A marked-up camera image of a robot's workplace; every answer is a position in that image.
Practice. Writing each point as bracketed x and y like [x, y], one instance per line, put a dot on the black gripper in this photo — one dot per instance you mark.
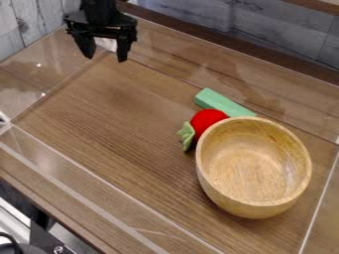
[98, 19]

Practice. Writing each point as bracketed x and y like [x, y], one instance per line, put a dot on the red plush fruit green leaves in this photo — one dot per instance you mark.
[196, 126]

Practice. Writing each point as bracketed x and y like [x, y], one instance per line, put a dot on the green rectangular block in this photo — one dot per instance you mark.
[209, 99]

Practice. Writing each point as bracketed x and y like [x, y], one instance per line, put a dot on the wooden bowl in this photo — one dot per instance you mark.
[253, 167]

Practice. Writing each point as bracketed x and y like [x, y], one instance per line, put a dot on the clear acrylic enclosure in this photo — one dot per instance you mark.
[92, 154]

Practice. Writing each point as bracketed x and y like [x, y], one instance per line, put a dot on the black metal bracket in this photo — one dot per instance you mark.
[45, 241]

